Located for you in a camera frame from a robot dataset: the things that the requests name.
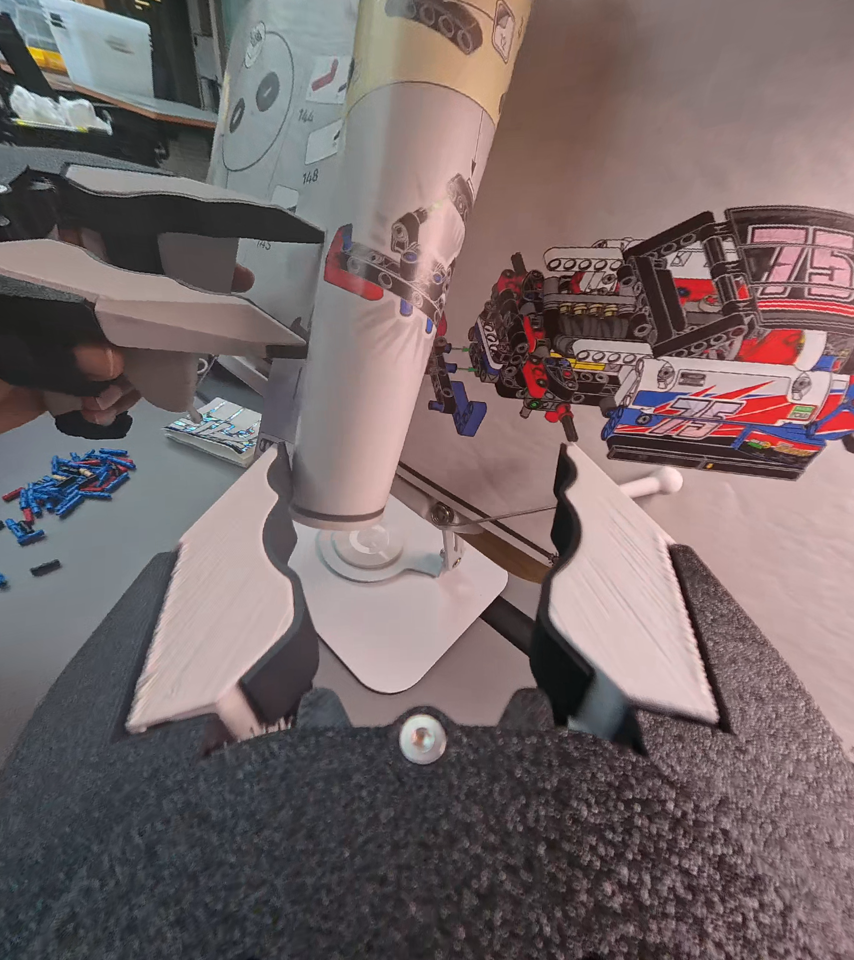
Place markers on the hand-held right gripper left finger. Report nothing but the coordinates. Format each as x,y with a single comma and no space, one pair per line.
216,622

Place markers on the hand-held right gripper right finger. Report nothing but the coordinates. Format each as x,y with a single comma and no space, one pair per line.
629,615

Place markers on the white plastic bag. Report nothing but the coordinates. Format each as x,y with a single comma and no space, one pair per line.
59,112

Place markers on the toy instruction book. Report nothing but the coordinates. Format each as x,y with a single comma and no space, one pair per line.
697,150

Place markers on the pile of small toy pins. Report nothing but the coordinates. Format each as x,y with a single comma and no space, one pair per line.
59,480

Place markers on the wooden office table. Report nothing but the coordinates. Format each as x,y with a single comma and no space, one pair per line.
171,112

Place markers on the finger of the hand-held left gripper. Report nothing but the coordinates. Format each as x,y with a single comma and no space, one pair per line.
134,307
171,191

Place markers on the person's left hand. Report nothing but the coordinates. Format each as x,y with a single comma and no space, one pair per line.
21,337

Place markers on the holographic sticker sheet stack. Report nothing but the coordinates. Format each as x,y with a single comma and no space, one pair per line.
216,435

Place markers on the white book stand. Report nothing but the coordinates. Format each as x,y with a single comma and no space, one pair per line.
397,622

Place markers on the white storage boxes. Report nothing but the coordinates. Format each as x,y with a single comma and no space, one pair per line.
104,45

